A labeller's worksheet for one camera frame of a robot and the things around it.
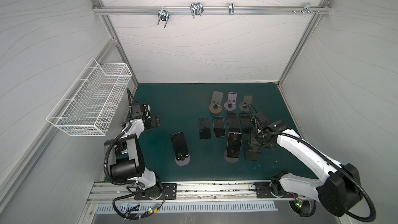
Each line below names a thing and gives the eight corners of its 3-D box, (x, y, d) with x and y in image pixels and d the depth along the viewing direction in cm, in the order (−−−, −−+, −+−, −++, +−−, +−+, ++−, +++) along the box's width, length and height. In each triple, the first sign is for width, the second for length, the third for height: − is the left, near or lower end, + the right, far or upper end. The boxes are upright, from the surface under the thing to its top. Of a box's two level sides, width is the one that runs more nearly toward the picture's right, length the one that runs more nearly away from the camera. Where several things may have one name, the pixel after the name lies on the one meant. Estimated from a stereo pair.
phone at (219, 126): (213, 137, 95) (214, 135, 93) (212, 117, 104) (213, 116, 102) (225, 137, 95) (226, 135, 93) (223, 118, 104) (224, 116, 102)
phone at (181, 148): (179, 164, 83) (175, 154, 71) (174, 146, 89) (170, 134, 77) (190, 160, 84) (188, 150, 72) (185, 143, 91) (182, 130, 79)
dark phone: (199, 139, 95) (198, 137, 92) (199, 120, 104) (199, 118, 101) (210, 139, 95) (210, 137, 92) (209, 120, 104) (210, 118, 101)
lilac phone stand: (224, 111, 107) (226, 102, 99) (223, 101, 112) (225, 92, 104) (235, 111, 107) (238, 102, 99) (233, 101, 112) (236, 92, 104)
